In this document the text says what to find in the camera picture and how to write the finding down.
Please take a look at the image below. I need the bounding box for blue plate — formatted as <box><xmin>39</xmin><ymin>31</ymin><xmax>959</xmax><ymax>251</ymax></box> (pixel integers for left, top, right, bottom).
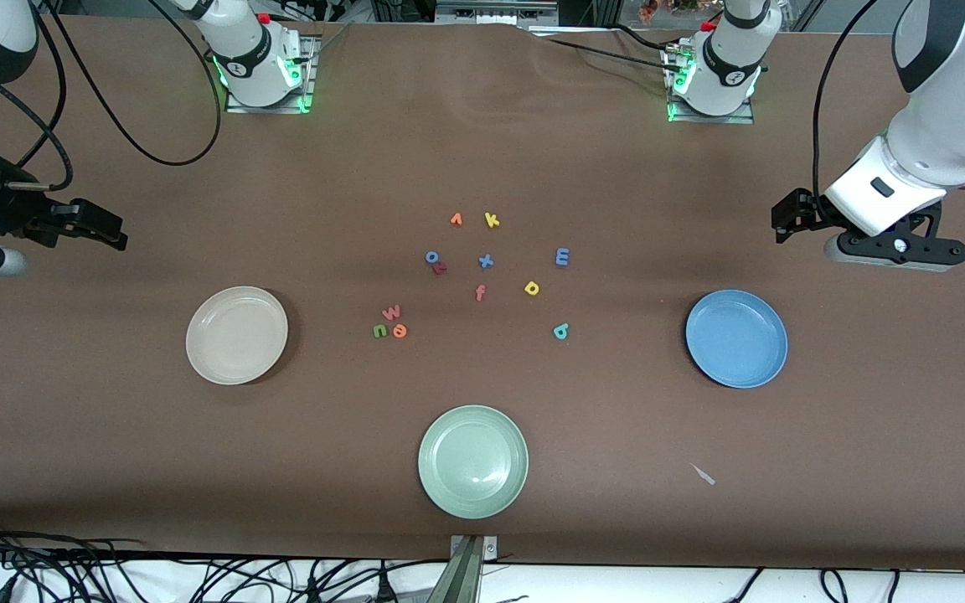
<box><xmin>685</xmin><ymin>290</ymin><xmax>788</xmax><ymax>389</ymax></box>

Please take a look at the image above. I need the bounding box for beige brown plate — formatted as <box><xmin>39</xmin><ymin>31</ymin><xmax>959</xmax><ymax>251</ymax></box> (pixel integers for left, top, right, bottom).
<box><xmin>186</xmin><ymin>286</ymin><xmax>289</xmax><ymax>386</ymax></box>

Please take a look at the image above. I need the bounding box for brown table cover sheet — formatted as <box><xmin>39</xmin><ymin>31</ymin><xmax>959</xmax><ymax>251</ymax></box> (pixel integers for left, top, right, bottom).
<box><xmin>0</xmin><ymin>15</ymin><xmax>965</xmax><ymax>572</ymax></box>

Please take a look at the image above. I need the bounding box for orange brown clutter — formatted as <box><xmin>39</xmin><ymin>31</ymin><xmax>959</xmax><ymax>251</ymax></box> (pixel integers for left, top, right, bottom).
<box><xmin>637</xmin><ymin>0</ymin><xmax>705</xmax><ymax>19</ymax></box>

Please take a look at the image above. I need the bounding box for pale green plate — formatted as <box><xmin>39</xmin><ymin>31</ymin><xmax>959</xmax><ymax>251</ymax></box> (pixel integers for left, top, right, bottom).
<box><xmin>418</xmin><ymin>405</ymin><xmax>529</xmax><ymax>520</ymax></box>

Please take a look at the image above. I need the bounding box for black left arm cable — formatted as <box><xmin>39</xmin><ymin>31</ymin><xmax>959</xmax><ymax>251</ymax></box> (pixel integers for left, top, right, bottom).
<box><xmin>811</xmin><ymin>0</ymin><xmax>881</xmax><ymax>202</ymax></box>

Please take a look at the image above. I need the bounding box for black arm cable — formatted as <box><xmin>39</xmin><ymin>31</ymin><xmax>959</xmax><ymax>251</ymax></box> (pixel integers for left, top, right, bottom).
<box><xmin>0</xmin><ymin>0</ymin><xmax>224</xmax><ymax>189</ymax></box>
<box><xmin>811</xmin><ymin>0</ymin><xmax>881</xmax><ymax>202</ymax></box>

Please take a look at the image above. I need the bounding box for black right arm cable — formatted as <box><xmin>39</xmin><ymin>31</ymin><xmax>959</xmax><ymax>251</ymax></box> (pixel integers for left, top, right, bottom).
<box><xmin>0</xmin><ymin>0</ymin><xmax>224</xmax><ymax>189</ymax></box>

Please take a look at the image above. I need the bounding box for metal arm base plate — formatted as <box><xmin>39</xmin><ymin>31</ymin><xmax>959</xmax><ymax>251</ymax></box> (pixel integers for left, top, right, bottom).
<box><xmin>663</xmin><ymin>46</ymin><xmax>756</xmax><ymax>125</ymax></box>
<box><xmin>225</xmin><ymin>33</ymin><xmax>317</xmax><ymax>115</ymax></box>

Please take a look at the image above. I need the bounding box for grey diagonal frame strut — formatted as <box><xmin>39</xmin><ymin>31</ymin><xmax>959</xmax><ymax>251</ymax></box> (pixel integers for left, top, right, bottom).
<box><xmin>784</xmin><ymin>0</ymin><xmax>828</xmax><ymax>33</ymax></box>

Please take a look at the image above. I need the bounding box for black cables to base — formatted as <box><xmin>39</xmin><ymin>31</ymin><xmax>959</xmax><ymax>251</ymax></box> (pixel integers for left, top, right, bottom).
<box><xmin>533</xmin><ymin>23</ymin><xmax>693</xmax><ymax>72</ymax></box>

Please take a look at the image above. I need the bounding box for tangled black cable bundle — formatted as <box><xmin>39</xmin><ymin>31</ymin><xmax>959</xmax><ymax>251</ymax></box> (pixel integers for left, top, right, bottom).
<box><xmin>0</xmin><ymin>515</ymin><xmax>450</xmax><ymax>603</ymax></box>

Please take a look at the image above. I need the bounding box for silver metal frame bar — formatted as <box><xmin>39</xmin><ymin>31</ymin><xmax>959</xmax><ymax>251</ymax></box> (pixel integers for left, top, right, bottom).
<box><xmin>435</xmin><ymin>0</ymin><xmax>559</xmax><ymax>24</ymax></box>

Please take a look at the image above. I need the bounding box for grey metal mount bracket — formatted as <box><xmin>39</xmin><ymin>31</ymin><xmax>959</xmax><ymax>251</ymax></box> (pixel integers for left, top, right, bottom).
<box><xmin>428</xmin><ymin>534</ymin><xmax>500</xmax><ymax>603</ymax></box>

